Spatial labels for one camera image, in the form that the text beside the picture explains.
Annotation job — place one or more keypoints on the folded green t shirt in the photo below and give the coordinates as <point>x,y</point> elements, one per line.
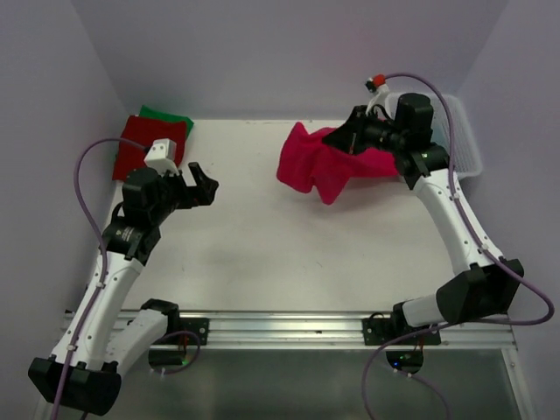
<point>151,113</point>

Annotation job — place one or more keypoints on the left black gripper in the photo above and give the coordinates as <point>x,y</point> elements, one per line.
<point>191,192</point>

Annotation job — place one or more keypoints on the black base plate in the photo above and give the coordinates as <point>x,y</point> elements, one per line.
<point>196,325</point>
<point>377,331</point>

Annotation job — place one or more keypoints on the crimson pink t shirt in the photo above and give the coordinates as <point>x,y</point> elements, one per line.
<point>305,163</point>

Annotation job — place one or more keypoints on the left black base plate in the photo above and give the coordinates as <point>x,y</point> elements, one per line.
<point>196,325</point>

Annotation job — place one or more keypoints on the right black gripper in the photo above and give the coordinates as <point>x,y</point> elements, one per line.
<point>350,136</point>

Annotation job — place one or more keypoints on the aluminium mounting rail frame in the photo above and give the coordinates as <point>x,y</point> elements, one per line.
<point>315,365</point>

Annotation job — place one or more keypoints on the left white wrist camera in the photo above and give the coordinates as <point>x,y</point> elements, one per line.
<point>160,157</point>

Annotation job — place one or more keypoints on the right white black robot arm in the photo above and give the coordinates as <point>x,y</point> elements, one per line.
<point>481,286</point>

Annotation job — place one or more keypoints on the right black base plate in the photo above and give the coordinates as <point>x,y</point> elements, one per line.
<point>377,331</point>

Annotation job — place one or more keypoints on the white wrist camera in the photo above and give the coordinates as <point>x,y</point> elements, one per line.
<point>160,157</point>
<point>379,90</point>

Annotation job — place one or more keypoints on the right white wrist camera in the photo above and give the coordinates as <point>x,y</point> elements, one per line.
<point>379,90</point>

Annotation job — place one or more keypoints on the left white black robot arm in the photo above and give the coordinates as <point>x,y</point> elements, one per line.
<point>86,368</point>

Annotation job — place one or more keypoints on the white plastic mesh basket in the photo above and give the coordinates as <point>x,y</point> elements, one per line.
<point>466,153</point>

